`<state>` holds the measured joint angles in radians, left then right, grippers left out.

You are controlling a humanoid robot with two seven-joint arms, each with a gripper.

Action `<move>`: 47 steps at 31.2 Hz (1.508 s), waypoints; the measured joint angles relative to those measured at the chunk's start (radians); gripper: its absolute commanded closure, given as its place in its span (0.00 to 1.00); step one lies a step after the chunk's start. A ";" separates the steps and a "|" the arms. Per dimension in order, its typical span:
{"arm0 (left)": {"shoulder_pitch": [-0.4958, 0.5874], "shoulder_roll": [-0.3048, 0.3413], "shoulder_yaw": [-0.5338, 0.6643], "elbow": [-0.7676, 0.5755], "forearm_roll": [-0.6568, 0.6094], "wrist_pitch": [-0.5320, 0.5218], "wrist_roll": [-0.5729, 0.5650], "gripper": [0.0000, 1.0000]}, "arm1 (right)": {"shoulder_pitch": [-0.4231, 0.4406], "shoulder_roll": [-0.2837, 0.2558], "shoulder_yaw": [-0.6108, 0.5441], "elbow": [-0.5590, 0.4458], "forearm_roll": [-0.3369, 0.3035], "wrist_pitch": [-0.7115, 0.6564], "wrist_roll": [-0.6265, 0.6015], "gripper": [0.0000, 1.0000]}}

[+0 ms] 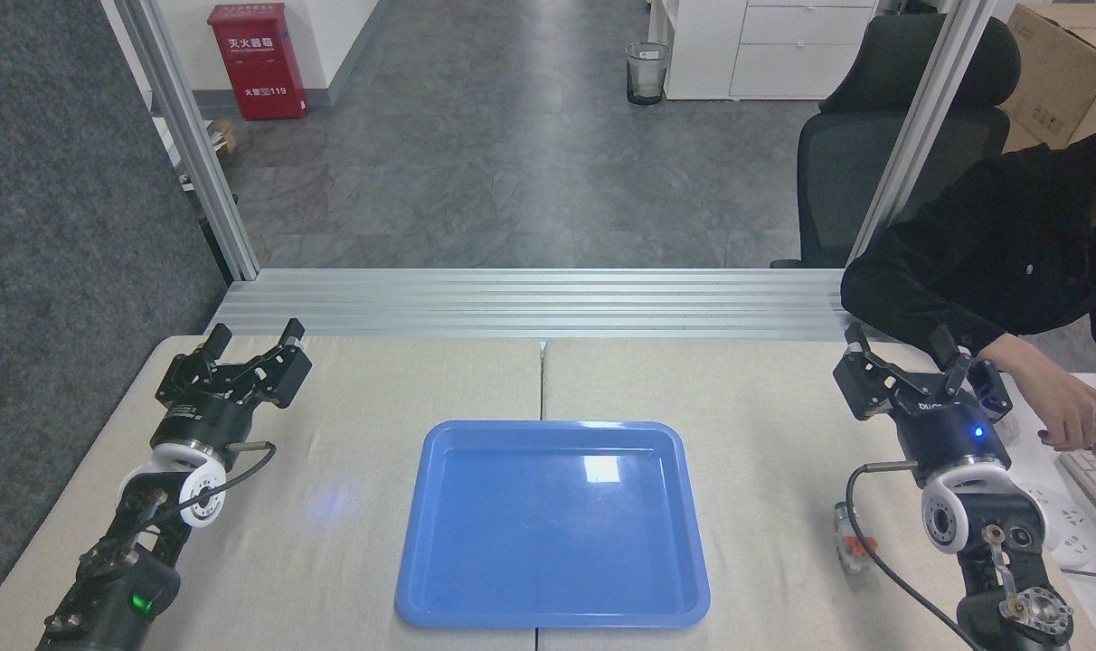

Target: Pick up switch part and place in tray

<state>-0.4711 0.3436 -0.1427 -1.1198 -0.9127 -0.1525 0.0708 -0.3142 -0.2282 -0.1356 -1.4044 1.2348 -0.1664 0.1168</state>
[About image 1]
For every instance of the person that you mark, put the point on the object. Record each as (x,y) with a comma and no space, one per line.
(964,262)

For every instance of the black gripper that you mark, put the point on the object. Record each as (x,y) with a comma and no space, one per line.
(200,420)
(950,438)

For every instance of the white orange switch part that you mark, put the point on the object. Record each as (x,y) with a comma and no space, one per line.
(854,542)

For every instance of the black office chair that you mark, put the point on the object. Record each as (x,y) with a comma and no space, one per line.
(873,154)

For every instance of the red fire extinguisher box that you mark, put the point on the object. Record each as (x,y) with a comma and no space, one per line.
(259,63)

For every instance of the white drawer cabinet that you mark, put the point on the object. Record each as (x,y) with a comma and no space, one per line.
(765,54)

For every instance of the blue plastic tray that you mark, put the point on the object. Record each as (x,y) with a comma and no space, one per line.
(552,524)

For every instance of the aluminium frame post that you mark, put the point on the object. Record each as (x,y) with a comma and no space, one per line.
(919,136)
(195,145)

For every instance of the person's hand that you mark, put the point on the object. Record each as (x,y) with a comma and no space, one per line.
(1081,416)

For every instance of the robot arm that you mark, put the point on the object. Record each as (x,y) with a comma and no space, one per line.
(1000,551)
(105,570)

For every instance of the mesh waste bin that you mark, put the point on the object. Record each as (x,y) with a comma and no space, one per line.
(647,72)

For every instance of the small cardboard box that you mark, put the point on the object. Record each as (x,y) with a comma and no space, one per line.
(224,136)

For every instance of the large cardboard box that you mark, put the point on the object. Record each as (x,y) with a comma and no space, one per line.
(1054,72)

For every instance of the aluminium frame rail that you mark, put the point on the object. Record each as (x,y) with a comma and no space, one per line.
(530,303)

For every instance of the white power strip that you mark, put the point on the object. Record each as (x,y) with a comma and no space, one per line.
(1068,533)

